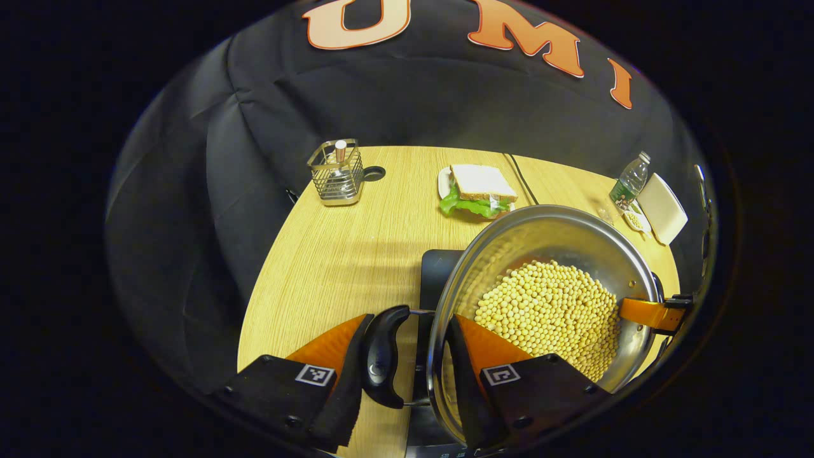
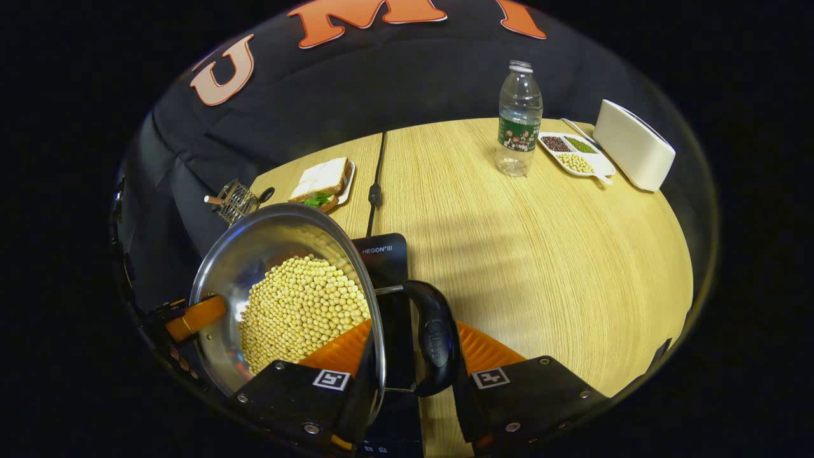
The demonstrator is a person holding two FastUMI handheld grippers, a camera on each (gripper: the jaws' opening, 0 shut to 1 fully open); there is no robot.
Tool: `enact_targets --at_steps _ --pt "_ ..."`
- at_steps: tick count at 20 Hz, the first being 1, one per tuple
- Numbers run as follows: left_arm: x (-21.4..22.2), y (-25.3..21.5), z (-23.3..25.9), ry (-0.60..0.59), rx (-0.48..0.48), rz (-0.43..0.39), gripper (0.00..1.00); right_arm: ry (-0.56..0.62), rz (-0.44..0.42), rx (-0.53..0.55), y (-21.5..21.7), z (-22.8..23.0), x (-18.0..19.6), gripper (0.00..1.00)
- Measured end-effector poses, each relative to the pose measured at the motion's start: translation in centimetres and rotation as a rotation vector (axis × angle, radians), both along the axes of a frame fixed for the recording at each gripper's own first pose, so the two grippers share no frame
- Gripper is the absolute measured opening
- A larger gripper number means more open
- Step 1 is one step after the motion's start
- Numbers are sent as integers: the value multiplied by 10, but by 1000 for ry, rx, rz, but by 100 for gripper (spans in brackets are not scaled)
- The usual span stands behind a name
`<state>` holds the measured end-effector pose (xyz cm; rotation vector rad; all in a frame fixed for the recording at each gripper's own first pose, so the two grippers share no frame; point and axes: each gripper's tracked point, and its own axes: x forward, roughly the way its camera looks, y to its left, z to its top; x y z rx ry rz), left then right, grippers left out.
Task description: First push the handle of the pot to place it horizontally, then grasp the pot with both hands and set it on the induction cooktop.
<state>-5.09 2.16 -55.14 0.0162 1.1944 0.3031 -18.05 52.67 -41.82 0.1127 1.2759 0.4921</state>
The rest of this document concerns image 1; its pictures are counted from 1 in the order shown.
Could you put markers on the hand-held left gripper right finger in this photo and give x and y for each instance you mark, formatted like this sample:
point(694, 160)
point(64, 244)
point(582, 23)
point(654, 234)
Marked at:
point(467, 394)

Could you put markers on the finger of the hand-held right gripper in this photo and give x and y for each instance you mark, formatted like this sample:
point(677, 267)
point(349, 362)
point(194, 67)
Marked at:
point(645, 313)

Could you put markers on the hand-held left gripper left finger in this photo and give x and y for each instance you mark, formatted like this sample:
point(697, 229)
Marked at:
point(346, 401)

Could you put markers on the black induction cooktop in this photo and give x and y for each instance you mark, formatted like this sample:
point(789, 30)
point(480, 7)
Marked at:
point(439, 273)

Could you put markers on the stainless steel pot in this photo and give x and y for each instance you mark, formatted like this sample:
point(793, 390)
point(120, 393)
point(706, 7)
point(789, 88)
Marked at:
point(540, 238)

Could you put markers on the white divided plate with beans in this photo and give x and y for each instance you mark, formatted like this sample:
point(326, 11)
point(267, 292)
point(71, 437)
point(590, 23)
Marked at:
point(636, 219)

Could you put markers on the pile of yellow soybeans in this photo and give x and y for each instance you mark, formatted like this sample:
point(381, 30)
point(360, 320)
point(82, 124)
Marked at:
point(547, 312)

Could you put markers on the white toaster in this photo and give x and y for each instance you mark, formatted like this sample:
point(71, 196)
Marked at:
point(662, 207)

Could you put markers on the clear plastic water bottle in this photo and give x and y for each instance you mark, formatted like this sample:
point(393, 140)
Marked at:
point(629, 181)

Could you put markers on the sandwich with lettuce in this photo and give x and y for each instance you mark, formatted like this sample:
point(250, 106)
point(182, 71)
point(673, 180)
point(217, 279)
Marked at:
point(480, 184)

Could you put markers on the small white plate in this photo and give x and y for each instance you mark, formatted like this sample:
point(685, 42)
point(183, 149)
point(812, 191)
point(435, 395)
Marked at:
point(443, 184)

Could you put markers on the copper capped small bottle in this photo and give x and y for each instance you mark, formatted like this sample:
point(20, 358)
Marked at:
point(341, 152)

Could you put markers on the black backdrop cloth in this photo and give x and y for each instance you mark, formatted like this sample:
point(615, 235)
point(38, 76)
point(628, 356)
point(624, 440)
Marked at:
point(286, 95)

